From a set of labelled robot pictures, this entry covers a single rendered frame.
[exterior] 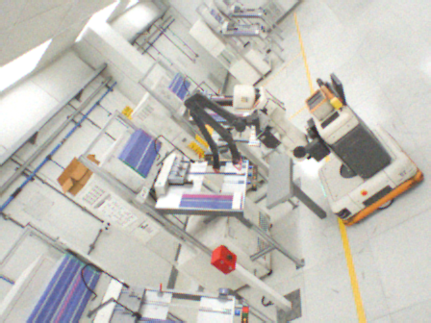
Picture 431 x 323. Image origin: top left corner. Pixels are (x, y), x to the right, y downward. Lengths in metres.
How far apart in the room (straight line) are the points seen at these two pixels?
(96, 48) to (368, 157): 4.70
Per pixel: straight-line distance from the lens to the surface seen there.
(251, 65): 7.46
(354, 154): 2.66
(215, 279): 3.45
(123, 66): 6.18
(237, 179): 3.12
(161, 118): 4.14
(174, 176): 3.13
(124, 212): 3.05
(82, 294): 2.23
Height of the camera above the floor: 1.98
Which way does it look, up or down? 18 degrees down
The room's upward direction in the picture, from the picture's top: 50 degrees counter-clockwise
